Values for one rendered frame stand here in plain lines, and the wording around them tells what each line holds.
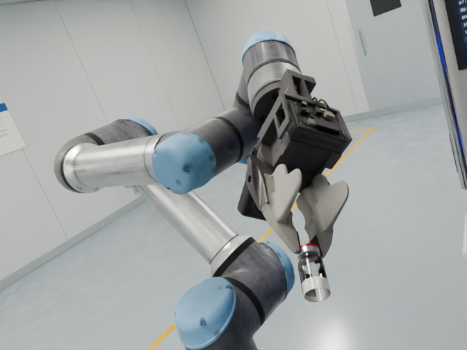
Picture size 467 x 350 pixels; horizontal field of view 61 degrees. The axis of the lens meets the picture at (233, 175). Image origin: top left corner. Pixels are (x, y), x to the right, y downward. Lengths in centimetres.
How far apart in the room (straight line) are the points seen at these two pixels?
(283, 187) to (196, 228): 45
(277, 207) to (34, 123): 513
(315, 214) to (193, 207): 46
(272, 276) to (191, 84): 640
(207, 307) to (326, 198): 36
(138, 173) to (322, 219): 31
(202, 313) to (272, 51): 42
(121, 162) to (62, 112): 498
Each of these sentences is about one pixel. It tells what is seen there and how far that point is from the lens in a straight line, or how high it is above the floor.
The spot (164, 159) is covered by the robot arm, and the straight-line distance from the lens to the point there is 51.
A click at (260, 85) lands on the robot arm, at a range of 49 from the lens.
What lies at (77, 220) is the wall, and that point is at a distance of 552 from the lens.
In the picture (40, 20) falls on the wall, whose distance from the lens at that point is 589.
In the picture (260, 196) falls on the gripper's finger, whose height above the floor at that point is 124.
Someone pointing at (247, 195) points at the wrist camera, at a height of 122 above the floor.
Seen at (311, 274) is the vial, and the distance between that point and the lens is 34.
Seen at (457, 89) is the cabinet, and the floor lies 113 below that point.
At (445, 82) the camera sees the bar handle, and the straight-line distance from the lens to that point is 108.
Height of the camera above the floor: 136
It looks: 14 degrees down
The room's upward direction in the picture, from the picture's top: 20 degrees counter-clockwise
